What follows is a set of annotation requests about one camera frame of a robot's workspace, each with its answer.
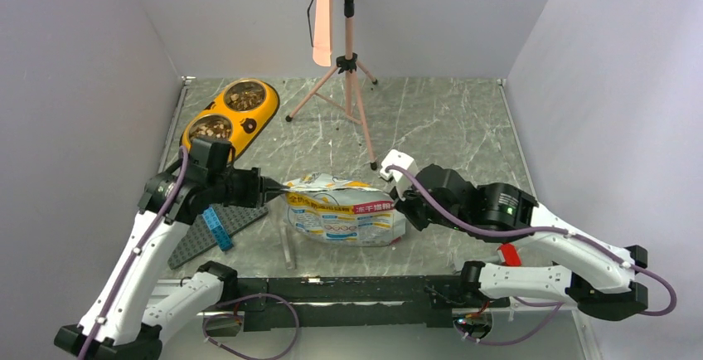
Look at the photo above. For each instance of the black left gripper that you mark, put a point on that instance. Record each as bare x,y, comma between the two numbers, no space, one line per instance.
259,188

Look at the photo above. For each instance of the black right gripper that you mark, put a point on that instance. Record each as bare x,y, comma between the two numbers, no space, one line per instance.
406,205

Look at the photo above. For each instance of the pet food bag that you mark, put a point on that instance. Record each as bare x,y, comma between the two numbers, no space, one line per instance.
342,212

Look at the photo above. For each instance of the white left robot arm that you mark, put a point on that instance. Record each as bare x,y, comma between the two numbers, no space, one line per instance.
120,323

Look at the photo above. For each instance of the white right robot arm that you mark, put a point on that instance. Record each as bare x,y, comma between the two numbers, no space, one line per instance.
597,278

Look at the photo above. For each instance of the yellow double pet bowl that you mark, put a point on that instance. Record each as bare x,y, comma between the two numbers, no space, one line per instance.
248,125

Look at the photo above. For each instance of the blue building brick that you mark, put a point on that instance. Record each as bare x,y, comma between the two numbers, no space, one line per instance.
217,230

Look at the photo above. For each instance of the red clamp block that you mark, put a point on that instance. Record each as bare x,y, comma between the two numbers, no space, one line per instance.
508,255

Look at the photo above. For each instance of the kibble in near bowl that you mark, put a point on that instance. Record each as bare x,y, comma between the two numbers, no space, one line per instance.
211,126

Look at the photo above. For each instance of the kibble in bowl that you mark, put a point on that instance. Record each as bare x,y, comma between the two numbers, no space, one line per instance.
245,96
211,126

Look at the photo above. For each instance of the grey building baseplate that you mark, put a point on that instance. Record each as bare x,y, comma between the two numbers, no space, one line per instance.
199,238

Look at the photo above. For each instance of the kibble in far bowl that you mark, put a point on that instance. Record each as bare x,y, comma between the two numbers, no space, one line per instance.
245,96

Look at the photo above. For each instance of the pink tripod stand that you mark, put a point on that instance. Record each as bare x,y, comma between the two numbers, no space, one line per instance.
348,65

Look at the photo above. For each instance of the pink light panel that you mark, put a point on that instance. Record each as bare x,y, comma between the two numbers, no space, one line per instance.
319,15

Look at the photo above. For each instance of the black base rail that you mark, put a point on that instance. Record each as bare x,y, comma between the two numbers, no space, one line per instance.
431,300

